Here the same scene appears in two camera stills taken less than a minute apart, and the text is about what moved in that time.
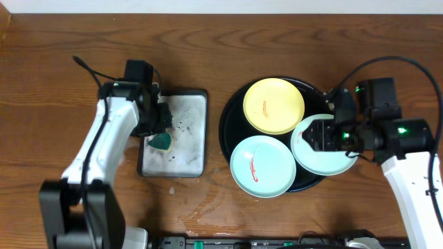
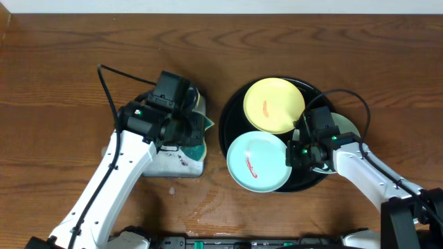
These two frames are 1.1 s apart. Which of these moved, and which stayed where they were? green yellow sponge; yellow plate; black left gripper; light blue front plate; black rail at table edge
Moved: black left gripper; light blue front plate; green yellow sponge
Stayed: black rail at table edge; yellow plate
